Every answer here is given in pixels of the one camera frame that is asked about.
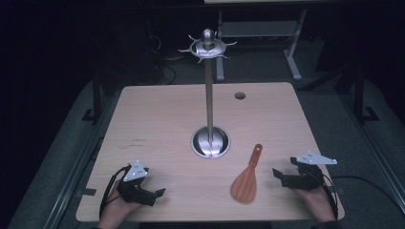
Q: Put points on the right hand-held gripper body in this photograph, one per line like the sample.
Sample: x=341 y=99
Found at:
x=307 y=176

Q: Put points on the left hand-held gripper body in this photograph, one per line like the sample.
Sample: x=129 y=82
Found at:
x=135 y=184

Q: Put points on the wooden rice paddle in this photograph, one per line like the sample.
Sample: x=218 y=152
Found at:
x=245 y=187

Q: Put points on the steel utensil rack stand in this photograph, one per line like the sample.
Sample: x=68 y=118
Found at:
x=209 y=95

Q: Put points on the person's right hand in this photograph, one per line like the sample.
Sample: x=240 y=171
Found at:
x=315 y=203

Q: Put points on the black tape strip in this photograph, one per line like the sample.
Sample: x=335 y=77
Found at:
x=89 y=192

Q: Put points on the black metal stand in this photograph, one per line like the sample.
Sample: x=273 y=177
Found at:
x=95 y=98
x=361 y=95

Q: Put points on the white desk frame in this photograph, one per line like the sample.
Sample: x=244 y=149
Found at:
x=264 y=31

